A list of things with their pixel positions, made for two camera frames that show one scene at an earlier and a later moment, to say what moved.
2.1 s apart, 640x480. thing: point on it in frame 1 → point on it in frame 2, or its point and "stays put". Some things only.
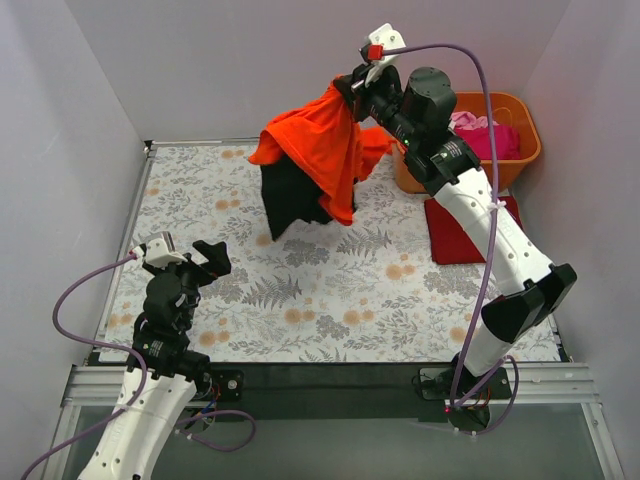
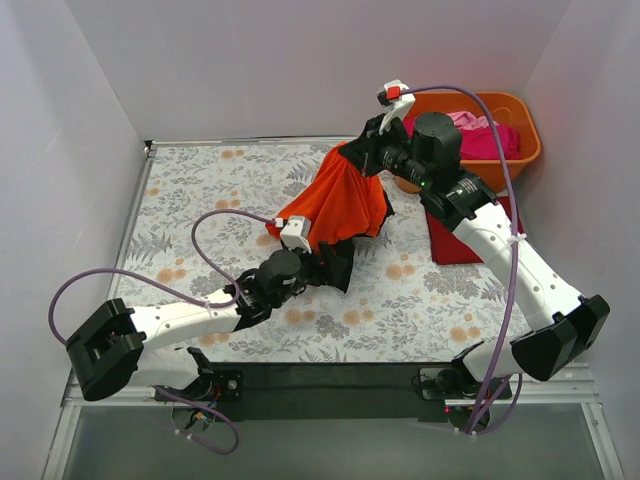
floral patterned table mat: [358, 290] stays put
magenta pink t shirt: [506, 141] stays put
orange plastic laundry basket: [510, 109] stays put
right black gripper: [357, 93] → [365, 153]
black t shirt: [289, 195] → [332, 264]
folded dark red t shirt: [448, 245] stays put
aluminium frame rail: [563, 382] stays put
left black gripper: [195, 267] → [329, 265]
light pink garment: [469, 121] stays put
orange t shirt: [325, 138] → [341, 201]
